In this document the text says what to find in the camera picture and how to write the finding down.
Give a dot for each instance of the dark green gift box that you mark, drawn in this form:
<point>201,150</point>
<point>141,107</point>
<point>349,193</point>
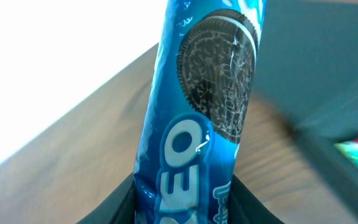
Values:
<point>308,69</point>

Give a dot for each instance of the blue Oreo cookie pack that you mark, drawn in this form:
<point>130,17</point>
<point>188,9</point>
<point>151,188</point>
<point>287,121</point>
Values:
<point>200,92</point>

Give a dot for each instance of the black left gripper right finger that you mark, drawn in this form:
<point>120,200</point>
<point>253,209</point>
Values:
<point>245,208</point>

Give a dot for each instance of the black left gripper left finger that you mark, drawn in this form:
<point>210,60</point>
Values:
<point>116,208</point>

